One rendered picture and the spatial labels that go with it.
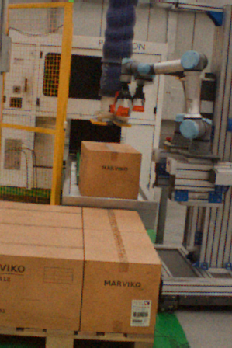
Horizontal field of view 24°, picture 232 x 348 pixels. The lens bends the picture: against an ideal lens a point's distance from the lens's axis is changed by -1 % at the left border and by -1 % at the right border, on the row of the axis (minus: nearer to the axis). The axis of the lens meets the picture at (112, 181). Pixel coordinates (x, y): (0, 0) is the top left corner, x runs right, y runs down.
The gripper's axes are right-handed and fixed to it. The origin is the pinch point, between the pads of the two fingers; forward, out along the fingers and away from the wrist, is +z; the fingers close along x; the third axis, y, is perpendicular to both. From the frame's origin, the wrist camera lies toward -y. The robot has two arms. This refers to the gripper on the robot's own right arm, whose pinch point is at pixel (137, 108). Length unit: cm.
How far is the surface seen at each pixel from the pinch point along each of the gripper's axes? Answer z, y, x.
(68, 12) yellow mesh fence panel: -76, -13, -63
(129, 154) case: 31, 60, -14
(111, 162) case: 38, 60, -27
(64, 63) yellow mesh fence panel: -33, -13, -63
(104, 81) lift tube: -20, 36, -34
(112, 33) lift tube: -57, 40, -31
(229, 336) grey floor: 125, 165, 39
